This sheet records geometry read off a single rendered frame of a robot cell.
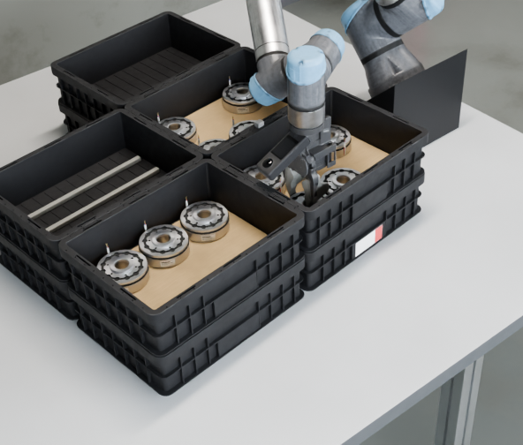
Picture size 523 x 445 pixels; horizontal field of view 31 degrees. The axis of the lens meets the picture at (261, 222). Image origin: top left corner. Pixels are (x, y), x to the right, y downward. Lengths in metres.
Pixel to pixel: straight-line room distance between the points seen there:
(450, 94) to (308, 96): 0.69
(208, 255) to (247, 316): 0.15
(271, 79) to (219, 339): 0.55
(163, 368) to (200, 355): 0.09
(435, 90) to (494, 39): 2.12
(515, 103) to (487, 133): 1.50
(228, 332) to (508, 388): 1.18
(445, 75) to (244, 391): 1.00
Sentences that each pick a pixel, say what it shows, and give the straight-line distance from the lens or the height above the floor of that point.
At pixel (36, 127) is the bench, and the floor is 0.70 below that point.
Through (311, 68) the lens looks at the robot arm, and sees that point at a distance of 1.84.
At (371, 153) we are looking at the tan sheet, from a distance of 2.23.
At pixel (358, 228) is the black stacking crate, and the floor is 0.80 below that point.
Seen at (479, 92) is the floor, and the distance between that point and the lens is 4.11.
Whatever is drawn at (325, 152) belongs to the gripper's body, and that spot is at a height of 0.98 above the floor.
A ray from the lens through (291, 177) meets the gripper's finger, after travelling 2.02.
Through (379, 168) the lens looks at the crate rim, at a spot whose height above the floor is 0.93.
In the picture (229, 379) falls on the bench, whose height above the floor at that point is 0.70.
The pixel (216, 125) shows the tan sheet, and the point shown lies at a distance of 2.34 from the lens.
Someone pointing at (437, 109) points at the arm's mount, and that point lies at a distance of 2.47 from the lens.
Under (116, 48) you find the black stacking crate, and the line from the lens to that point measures 2.58.
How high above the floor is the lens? 2.10
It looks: 39 degrees down
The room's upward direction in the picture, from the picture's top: 3 degrees counter-clockwise
